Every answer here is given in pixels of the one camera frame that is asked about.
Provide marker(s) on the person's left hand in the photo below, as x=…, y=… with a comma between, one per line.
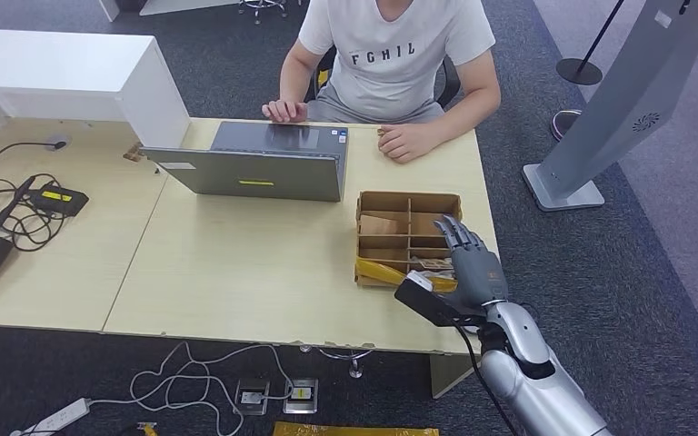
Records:
x=409, y=143

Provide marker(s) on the person's right hand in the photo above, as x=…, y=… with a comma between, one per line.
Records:
x=286, y=112

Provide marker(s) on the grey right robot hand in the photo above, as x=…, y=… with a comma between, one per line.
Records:
x=478, y=274

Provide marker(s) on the person's right forearm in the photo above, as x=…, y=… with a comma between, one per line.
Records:
x=293, y=81

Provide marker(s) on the person's left forearm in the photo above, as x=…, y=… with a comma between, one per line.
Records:
x=472, y=114

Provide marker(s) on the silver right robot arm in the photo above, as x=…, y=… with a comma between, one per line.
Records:
x=535, y=385

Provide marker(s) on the patterned room key card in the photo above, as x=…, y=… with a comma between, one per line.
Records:
x=436, y=263

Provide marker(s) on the person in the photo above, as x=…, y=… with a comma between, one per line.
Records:
x=388, y=66

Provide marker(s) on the grey laptop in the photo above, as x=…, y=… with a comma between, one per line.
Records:
x=259, y=176

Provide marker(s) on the black office chair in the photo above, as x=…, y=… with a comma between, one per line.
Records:
x=452, y=84

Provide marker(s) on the cardboard divider box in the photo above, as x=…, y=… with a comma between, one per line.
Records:
x=397, y=237

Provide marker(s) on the desk leg panel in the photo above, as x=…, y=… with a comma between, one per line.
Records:
x=448, y=373

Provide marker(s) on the chrome stool base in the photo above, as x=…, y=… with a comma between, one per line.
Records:
x=260, y=6

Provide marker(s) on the white board panel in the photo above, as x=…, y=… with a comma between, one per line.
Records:
x=183, y=5

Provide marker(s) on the chrome under-desk hook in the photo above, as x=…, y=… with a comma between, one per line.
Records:
x=355, y=364

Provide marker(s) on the dark oval object pale rim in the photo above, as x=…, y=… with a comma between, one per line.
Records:
x=561, y=123

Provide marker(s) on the small brown wooden piece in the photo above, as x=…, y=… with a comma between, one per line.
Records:
x=134, y=152

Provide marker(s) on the black stanchion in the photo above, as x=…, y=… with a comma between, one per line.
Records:
x=579, y=71

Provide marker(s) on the yellow floor tape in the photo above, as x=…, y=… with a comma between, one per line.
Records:
x=355, y=430

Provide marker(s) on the grey kiosk stand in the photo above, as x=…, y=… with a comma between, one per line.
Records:
x=620, y=102

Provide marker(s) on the floor socket with yellow label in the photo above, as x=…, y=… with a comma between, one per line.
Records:
x=301, y=395

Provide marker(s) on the grey desk grommet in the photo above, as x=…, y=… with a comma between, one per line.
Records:
x=57, y=142

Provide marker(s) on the white counter cabinet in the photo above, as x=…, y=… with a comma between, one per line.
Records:
x=54, y=66

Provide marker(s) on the black adapter yellow label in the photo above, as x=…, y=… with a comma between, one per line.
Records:
x=58, y=200

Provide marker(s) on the floor socket with white plug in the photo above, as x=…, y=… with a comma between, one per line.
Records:
x=252, y=397

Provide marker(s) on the white power strip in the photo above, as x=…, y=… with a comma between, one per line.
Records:
x=57, y=415

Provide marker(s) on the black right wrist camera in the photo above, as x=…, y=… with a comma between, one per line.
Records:
x=430, y=301

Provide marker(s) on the white furniture post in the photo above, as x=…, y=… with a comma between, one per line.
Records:
x=110, y=8

